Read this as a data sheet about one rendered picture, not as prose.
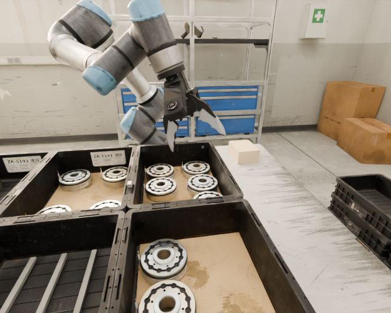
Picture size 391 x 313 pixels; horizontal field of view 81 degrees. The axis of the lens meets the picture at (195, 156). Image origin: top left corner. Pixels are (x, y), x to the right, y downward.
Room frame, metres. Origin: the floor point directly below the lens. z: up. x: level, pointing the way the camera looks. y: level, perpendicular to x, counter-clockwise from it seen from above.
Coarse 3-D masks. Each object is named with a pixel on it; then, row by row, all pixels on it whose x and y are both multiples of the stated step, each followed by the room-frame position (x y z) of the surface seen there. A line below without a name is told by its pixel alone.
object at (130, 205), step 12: (156, 144) 0.84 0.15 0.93; (168, 144) 0.84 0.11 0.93; (180, 144) 0.85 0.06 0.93; (192, 144) 0.86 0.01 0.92; (216, 156) 0.74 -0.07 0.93; (132, 180) 0.57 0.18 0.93; (132, 192) 0.53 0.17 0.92; (240, 192) 0.51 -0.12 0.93; (132, 204) 0.46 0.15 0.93; (144, 204) 0.46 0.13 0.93; (156, 204) 0.46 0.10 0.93; (168, 204) 0.46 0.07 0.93
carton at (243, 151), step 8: (232, 144) 1.22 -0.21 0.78; (240, 144) 1.22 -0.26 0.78; (248, 144) 1.22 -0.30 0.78; (232, 152) 1.20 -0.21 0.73; (240, 152) 1.11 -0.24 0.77; (248, 152) 1.12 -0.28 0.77; (256, 152) 1.13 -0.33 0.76; (240, 160) 1.11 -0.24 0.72; (248, 160) 1.12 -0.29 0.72; (256, 160) 1.13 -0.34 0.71
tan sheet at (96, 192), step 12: (96, 180) 0.74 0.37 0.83; (60, 192) 0.66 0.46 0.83; (72, 192) 0.66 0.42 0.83; (84, 192) 0.66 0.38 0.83; (96, 192) 0.66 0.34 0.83; (108, 192) 0.66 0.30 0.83; (120, 192) 0.66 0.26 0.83; (48, 204) 0.59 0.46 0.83; (60, 204) 0.59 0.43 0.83; (72, 204) 0.59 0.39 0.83; (84, 204) 0.59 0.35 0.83
